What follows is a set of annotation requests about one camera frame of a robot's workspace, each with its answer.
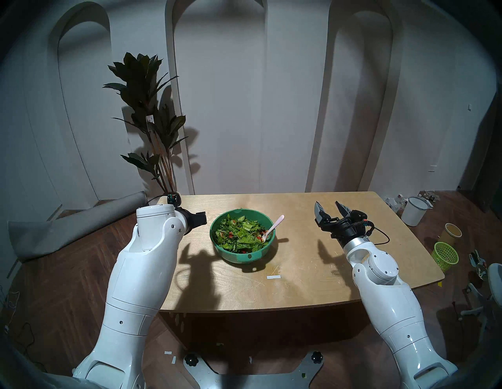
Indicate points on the white bucket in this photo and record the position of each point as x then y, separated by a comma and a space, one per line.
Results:
413, 213

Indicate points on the pale clutter pile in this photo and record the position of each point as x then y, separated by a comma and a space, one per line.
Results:
396, 204

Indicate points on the white office chair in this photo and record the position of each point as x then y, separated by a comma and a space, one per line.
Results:
495, 278

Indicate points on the black base knob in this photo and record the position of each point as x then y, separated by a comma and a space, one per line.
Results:
317, 357
191, 360

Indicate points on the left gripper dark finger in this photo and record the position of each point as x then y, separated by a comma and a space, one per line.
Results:
200, 219

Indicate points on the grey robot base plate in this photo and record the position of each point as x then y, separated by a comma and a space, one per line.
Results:
251, 380

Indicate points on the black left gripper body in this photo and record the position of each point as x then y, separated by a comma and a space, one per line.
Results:
189, 221

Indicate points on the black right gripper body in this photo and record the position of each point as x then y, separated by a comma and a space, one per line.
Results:
345, 229

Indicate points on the chopped vegetable salad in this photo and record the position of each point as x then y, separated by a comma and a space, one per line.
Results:
239, 233

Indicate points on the rolled grey mat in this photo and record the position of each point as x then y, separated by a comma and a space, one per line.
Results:
70, 227

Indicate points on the green salad bowl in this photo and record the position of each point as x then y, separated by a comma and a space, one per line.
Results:
243, 257

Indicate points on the dark clutter pile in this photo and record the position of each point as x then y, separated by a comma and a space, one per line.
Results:
429, 196

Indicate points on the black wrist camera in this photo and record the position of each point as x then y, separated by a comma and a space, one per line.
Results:
359, 215
173, 200

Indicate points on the tall dark green plant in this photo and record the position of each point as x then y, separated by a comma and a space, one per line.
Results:
141, 86

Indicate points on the tan paper cup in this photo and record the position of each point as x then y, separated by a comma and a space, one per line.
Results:
451, 233

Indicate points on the green mesh basket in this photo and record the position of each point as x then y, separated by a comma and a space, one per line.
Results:
445, 257

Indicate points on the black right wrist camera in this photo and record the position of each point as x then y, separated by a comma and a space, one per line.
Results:
359, 215

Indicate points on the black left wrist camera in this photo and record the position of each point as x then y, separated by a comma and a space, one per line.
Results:
173, 200

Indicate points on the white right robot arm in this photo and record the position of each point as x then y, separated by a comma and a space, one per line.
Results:
392, 306

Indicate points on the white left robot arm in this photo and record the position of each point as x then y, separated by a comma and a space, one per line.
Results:
137, 282

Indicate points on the pale pink plastic spoon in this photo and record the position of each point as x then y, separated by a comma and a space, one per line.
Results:
274, 225

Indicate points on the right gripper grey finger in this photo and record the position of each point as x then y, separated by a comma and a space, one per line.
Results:
319, 213
344, 210

